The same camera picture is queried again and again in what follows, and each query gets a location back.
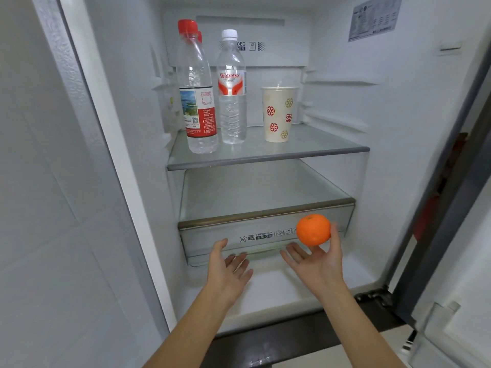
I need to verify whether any person's right hand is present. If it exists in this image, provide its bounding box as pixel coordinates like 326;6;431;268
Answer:
279;223;346;300

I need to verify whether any person's left hand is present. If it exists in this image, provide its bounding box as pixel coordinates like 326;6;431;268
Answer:
206;238;254;304

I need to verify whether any orange mandarin fruit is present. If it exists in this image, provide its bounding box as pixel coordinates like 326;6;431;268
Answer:
296;214;331;247

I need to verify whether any person's left forearm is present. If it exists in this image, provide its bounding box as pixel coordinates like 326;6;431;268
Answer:
143;285;233;368

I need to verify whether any person's right forearm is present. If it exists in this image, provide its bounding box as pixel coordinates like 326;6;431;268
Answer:
317;279;407;368

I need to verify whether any clear fridge crisper drawer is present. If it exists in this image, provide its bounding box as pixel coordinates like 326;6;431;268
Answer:
180;205;354;267

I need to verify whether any glass drawer cover shelf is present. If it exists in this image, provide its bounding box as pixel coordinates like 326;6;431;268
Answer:
177;159;356;231

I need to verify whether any black door hinge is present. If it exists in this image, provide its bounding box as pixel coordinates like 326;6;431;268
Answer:
354;289;396;308

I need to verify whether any grey fridge door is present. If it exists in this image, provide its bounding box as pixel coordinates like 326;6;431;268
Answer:
383;44;491;368

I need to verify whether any glass fridge shelf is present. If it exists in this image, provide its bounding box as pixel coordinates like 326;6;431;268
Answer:
166;123;371;171

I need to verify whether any white open refrigerator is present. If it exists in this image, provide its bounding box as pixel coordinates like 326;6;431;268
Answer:
31;0;491;366

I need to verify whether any patterned white paper cup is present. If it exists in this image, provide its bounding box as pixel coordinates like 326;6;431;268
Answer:
261;86;299;143

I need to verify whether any red-capped clear water bottle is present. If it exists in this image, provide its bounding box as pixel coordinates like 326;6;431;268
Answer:
176;19;219;155

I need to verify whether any white-capped clear water bottle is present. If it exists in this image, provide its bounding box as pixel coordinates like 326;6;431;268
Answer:
216;29;248;145

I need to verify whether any white fridge vent panel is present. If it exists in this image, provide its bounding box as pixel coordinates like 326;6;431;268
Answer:
163;11;311;68

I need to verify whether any grey printed info sticker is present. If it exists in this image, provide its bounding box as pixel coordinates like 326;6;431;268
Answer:
348;0;404;43

